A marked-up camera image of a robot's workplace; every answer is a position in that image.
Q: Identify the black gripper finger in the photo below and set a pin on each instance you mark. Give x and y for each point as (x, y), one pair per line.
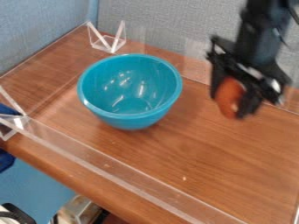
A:
(249, 102)
(217, 75)

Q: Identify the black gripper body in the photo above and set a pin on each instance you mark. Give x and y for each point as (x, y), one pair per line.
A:
(260, 34)

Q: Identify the orange and white toy mushroom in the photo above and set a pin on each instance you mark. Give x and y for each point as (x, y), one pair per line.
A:
(228, 96)

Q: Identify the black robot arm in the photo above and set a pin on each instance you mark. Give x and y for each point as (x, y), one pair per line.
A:
(272, 7)

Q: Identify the blue plastic bowl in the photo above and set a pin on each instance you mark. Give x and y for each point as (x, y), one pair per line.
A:
(129, 90)

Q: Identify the clear acrylic front barrier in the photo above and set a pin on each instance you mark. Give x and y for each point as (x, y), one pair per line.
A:
(152, 190)

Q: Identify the blue cloth object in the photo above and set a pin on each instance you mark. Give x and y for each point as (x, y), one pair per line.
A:
(7, 158)

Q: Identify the black and white object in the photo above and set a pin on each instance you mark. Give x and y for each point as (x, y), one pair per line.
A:
(12, 215)

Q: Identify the clear acrylic corner bracket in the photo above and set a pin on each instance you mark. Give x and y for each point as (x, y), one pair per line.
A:
(104, 42)

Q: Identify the grey metal table frame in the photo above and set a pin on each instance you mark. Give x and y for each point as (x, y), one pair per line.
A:
(77, 211)

